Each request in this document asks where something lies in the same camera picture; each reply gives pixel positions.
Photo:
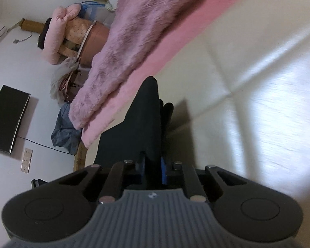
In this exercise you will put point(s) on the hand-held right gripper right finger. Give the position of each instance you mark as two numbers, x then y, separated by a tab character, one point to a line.
163	171

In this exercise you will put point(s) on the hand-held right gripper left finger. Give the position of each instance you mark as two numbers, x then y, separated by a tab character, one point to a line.
144	166

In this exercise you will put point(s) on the black pants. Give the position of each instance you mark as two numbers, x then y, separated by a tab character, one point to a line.
142	118

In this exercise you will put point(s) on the cardboard box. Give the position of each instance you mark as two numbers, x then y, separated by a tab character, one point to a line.
80	157

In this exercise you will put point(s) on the blue cloth pile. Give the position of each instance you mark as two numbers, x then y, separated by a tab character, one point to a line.
64	131

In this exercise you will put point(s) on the pink bed sheet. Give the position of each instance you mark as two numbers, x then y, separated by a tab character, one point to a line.
149	64

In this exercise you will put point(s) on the small black object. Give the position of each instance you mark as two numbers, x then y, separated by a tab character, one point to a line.
37	183

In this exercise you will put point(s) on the white plastic bag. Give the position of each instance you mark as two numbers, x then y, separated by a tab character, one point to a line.
62	75

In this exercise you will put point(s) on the pink fluffy blanket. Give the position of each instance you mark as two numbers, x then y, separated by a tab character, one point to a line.
134	36

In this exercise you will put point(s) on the brown chair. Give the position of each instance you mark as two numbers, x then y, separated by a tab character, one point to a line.
93	41

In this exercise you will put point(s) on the black television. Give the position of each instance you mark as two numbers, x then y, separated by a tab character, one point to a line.
6	118

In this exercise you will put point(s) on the pink plush cushion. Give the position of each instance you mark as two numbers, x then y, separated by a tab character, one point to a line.
55	36

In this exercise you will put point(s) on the wooden cylinder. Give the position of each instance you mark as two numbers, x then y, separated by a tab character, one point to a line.
32	25

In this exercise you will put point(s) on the white wall socket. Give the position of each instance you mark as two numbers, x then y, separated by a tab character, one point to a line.
26	160

